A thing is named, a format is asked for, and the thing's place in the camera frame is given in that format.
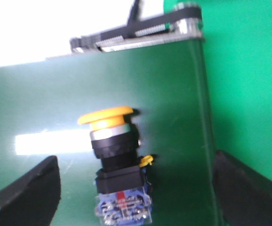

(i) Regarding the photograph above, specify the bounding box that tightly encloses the green conveyor belt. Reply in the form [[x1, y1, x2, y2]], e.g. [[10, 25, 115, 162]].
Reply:
[[0, 40, 223, 226]]

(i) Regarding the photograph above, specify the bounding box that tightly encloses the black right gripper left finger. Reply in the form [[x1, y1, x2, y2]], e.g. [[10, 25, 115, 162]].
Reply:
[[0, 155, 61, 226]]

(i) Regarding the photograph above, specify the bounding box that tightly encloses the green plastic tray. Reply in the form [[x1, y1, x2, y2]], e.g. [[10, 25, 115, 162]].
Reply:
[[164, 0, 272, 226]]

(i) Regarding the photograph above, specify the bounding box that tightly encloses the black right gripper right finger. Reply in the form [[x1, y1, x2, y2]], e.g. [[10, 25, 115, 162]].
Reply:
[[214, 150, 272, 226]]

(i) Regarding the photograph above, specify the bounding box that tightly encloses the yellow push button switch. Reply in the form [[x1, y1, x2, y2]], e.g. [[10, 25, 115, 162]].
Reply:
[[77, 106, 154, 226]]

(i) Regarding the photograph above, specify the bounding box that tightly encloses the aluminium conveyor frame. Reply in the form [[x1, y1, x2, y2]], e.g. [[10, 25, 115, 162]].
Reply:
[[70, 0, 204, 54]]

